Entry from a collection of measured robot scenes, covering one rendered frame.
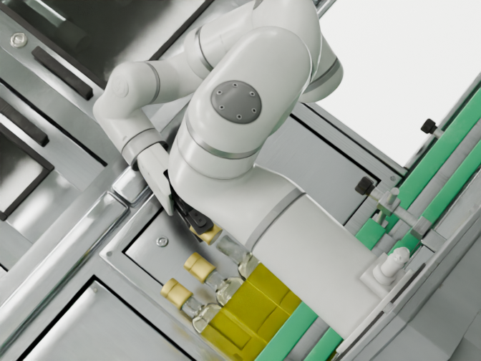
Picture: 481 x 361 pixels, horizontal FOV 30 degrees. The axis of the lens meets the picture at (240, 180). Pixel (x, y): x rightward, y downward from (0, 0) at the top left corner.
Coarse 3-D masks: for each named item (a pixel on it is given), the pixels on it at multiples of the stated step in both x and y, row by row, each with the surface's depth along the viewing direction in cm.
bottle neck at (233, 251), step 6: (222, 240) 148; (228, 240) 148; (216, 246) 148; (222, 246) 148; (228, 246) 148; (234, 246) 148; (240, 246) 148; (222, 252) 148; (228, 252) 148; (234, 252) 147; (240, 252) 147; (246, 252) 148; (228, 258) 148; (234, 258) 147; (240, 258) 147
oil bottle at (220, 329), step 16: (208, 304) 143; (208, 320) 142; (224, 320) 142; (208, 336) 141; (224, 336) 141; (240, 336) 141; (256, 336) 141; (224, 352) 140; (240, 352) 140; (256, 352) 140
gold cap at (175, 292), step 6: (168, 282) 145; (174, 282) 145; (162, 288) 145; (168, 288) 145; (174, 288) 145; (180, 288) 145; (162, 294) 145; (168, 294) 145; (174, 294) 144; (180, 294) 144; (186, 294) 144; (192, 294) 146; (168, 300) 145; (174, 300) 144; (180, 300) 144; (180, 306) 144
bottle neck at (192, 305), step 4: (192, 296) 145; (188, 300) 144; (192, 300) 144; (196, 300) 145; (184, 304) 144; (188, 304) 144; (192, 304) 144; (196, 304) 144; (200, 304) 144; (180, 308) 145; (184, 308) 144; (188, 308) 144; (192, 308) 144; (196, 308) 144; (188, 312) 144; (192, 312) 144; (192, 316) 144
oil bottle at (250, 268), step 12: (240, 264) 146; (252, 264) 145; (240, 276) 147; (252, 276) 145; (264, 276) 145; (276, 276) 145; (264, 288) 144; (276, 288) 144; (288, 288) 144; (276, 300) 143; (288, 300) 143; (300, 300) 143; (288, 312) 143; (336, 348) 141
